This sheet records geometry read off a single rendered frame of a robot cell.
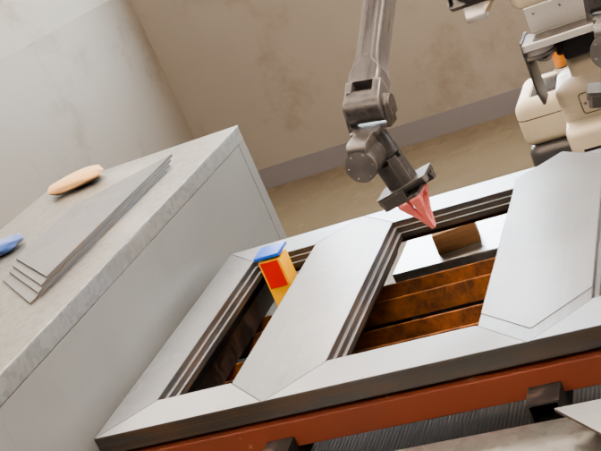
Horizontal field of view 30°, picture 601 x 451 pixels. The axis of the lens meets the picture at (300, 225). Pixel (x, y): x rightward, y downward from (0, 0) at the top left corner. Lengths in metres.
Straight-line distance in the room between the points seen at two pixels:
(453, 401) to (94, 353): 0.71
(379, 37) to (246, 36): 4.10
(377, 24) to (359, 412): 0.69
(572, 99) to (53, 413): 1.39
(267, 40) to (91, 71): 0.98
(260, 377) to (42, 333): 0.39
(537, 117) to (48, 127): 2.83
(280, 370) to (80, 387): 0.38
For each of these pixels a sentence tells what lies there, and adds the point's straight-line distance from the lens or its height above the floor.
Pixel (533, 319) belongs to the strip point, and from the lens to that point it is 1.73.
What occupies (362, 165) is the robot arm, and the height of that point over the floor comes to 1.10.
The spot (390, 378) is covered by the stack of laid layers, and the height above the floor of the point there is 0.84.
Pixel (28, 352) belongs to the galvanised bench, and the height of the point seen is 1.04.
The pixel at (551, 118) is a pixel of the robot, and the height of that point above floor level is 0.75.
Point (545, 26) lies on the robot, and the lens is 2.60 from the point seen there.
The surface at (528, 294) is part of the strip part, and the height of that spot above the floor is 0.85.
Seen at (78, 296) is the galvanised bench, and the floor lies 1.04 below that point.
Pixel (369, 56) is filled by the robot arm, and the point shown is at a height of 1.24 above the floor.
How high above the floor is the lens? 1.60
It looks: 17 degrees down
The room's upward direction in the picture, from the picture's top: 24 degrees counter-clockwise
